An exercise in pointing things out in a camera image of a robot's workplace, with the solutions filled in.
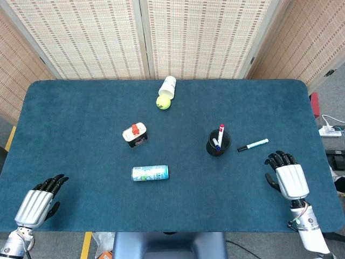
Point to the red box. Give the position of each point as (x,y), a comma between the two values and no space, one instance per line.
(315,104)

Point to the light blue beverage can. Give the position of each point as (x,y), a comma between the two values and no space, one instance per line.
(150,173)

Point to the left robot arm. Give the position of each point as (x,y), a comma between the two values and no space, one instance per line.
(16,241)

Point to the white paper cup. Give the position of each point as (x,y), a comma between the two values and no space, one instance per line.
(167,87)

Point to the white plastic bag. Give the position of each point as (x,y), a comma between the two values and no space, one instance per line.
(103,241)

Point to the red-capped marker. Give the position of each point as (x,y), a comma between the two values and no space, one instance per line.
(220,133)

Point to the blue table mat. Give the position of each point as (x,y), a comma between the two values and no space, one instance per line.
(107,189)

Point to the woven folding screen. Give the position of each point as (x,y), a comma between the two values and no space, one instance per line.
(172,37)

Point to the white marker with blue cap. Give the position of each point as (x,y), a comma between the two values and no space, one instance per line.
(216,144)

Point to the white power strip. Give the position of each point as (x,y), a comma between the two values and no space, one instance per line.
(330,131)

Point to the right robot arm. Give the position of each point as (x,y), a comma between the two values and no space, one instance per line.
(307,224)

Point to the yellow tennis ball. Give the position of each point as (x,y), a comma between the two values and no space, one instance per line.
(163,102)

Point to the black foot pedal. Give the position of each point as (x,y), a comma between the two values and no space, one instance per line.
(337,162)

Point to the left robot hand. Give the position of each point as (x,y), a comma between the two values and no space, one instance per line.
(35,199)

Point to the white marker with black cap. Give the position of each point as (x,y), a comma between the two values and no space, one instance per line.
(253,145)

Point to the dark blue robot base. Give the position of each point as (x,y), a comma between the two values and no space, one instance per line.
(169,245)

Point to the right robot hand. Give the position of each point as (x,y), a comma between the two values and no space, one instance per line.
(292,178)

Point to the black mesh pen holder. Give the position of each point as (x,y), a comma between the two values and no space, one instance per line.
(217,144)

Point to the orange packet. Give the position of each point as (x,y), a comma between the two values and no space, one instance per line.
(105,255)

